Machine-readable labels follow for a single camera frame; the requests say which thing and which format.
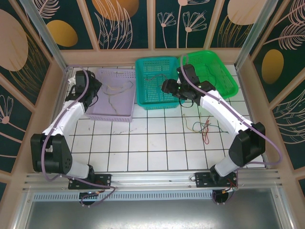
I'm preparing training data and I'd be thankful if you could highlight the yellow wire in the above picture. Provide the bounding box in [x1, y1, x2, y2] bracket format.
[182, 113, 200, 133]
[102, 83, 125, 96]

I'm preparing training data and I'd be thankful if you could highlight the teal wire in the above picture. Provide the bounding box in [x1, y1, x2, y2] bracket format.
[204, 63, 219, 88]

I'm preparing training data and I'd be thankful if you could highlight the olive wire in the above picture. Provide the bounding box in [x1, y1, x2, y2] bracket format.
[106, 93, 119, 115]

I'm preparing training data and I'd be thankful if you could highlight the lavender perforated plastic basket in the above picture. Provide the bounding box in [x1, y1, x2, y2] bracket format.
[82, 68, 136, 123]

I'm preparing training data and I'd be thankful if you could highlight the dark green wire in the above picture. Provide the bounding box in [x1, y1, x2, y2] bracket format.
[118, 80, 134, 93]

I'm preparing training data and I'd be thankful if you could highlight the bright red wire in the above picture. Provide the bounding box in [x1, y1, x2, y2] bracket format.
[201, 115, 213, 145]

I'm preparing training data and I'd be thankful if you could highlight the green perforated plastic basket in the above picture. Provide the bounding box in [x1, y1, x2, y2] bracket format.
[178, 50, 239, 100]

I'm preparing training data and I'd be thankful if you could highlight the teal perforated plastic basket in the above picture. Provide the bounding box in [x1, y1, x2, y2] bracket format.
[134, 56, 186, 110]

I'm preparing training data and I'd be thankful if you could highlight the grey metal sheet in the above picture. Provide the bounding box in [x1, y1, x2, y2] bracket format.
[23, 201, 286, 229]

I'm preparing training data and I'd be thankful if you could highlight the aluminium side rail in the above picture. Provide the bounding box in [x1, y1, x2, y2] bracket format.
[22, 67, 73, 191]
[234, 66, 290, 201]

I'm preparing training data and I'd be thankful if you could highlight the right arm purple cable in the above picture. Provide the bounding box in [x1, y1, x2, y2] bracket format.
[180, 54, 284, 206]

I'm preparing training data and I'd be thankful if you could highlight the floral wall art panel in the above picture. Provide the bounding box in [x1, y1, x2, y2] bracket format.
[82, 0, 151, 50]
[208, 0, 265, 49]
[32, 0, 96, 51]
[0, 0, 53, 107]
[249, 0, 305, 104]
[270, 88, 305, 171]
[0, 71, 34, 174]
[152, 0, 215, 50]

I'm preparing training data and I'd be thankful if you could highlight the aluminium corner post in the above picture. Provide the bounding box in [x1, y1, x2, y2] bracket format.
[19, 0, 73, 73]
[234, 0, 279, 70]

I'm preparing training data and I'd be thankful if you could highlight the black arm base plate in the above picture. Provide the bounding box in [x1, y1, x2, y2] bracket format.
[194, 171, 239, 189]
[68, 173, 112, 190]

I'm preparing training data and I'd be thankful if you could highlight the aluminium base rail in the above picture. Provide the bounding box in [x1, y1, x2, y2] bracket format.
[22, 169, 283, 191]

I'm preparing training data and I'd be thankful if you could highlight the slotted grey cable duct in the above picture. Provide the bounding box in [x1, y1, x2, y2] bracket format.
[32, 192, 215, 203]

